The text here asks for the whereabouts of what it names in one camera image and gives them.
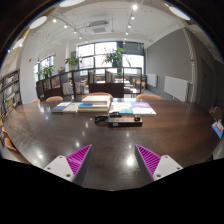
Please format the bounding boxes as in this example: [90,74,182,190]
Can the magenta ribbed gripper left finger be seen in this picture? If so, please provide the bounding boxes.
[44,144,92,186]

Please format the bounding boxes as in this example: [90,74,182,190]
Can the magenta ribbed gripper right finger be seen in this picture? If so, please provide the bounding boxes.
[135,144,182,184]

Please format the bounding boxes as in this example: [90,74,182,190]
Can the black charger plug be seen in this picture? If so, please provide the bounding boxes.
[109,112,122,118]

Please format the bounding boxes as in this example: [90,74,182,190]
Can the black power strip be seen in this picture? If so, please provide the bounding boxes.
[108,117,143,127]

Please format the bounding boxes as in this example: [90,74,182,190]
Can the purple cover book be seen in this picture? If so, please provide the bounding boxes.
[131,102,156,115]

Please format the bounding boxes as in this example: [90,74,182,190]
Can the blue cover book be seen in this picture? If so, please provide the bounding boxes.
[52,102,70,112]

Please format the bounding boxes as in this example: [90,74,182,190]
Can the stack of white books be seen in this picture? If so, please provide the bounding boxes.
[78,95,111,112]

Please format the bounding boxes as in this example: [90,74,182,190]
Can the colourful illustrated book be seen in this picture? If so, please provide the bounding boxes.
[109,102,133,114]

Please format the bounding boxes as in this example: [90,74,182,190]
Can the orange chair back right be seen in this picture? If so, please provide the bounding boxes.
[136,94,163,101]

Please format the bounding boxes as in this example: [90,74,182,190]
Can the orange chair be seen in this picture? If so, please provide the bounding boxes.
[82,92,113,99]
[46,96,63,102]
[136,94,163,101]

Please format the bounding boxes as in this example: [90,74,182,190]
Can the orange chair back left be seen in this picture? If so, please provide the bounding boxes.
[46,96,63,102]

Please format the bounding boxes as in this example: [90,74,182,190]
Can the blue white box right edge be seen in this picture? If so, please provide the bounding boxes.
[212,120,224,138]

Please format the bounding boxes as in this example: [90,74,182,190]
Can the orange chair back centre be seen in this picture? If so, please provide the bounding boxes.
[82,92,113,99]

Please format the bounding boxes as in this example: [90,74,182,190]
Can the dark wooden bookshelf divider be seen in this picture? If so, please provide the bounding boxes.
[36,67,142,100]

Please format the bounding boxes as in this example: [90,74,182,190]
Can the potted plant left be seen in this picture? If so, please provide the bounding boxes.
[65,55,82,71]

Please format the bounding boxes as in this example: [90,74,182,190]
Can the potted plant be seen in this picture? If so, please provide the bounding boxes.
[65,55,82,71]
[103,47,124,67]

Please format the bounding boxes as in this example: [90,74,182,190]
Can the potted plant centre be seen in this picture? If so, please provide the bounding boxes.
[103,47,124,67]

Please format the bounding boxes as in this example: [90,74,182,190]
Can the ceiling air conditioner unit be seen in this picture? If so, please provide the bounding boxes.
[88,20,110,35]

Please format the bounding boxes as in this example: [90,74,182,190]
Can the black charger cable bundle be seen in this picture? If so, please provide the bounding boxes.
[93,114,110,125]

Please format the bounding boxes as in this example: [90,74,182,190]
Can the white wall radiator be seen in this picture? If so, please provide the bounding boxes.
[164,76,188,101]

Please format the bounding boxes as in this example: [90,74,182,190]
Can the left wall bookshelf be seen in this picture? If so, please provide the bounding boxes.
[0,69,22,118]

